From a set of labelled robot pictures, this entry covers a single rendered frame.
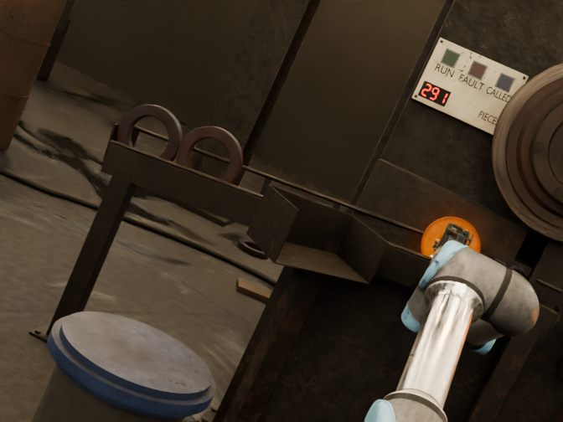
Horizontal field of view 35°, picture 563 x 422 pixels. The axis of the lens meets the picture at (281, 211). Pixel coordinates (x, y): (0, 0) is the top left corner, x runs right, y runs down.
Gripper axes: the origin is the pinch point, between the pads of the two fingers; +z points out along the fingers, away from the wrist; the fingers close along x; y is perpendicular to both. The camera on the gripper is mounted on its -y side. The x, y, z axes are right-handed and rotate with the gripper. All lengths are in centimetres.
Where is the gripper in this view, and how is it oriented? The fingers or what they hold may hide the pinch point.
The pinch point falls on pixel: (453, 239)
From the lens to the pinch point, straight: 241.8
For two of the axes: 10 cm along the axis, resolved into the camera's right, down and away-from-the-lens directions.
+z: 3.0, -3.1, 9.0
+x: -8.9, -4.3, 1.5
